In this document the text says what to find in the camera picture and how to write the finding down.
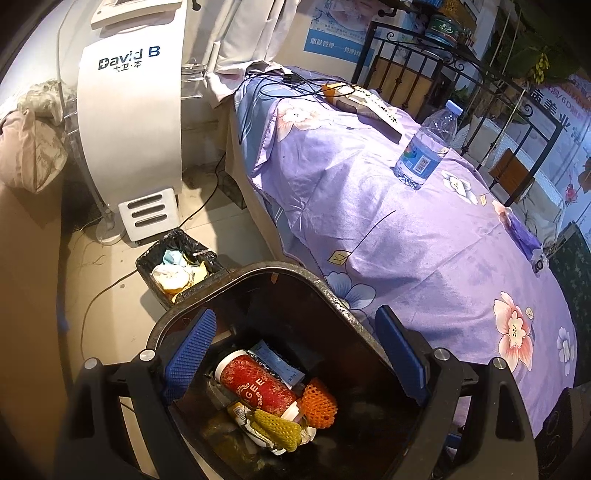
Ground red paper coffee cup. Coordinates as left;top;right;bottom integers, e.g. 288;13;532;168
214;350;301;421

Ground orange foam fruit net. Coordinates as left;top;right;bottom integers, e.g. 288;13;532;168
298;378;338;429

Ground yellow foam fruit net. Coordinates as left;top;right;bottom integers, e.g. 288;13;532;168
246;409;302;453

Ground black oval trash bin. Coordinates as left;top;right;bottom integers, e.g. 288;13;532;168
148;262;419;479

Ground purple floral bed sheet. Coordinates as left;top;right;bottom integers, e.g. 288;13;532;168
233;72;577;432

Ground small black lined wastebasket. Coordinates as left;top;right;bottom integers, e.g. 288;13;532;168
135;228;228;309

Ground purple tissue pack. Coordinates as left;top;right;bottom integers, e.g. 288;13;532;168
504;209;543;261

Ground dark green patterned cloth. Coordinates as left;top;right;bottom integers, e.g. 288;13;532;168
549;222;591;386

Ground white wicker sofa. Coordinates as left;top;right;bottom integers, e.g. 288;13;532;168
453;115;565;247

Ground brown square cushion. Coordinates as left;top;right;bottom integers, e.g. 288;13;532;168
489;148;533;200

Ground blue label water bottle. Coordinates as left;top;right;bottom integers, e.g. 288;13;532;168
393;100;463;190

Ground printed paper booklet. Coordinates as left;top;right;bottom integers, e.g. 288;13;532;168
332;85;401;134

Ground white David B machine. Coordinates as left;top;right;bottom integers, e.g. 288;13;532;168
57;1;187;245

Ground black iron bed frame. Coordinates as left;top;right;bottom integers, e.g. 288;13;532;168
351;20;569;209

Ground black cables on bed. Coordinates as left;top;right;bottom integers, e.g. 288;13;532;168
234;68;357;144

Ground blue white wall poster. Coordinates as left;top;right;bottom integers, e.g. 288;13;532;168
304;0;382;63

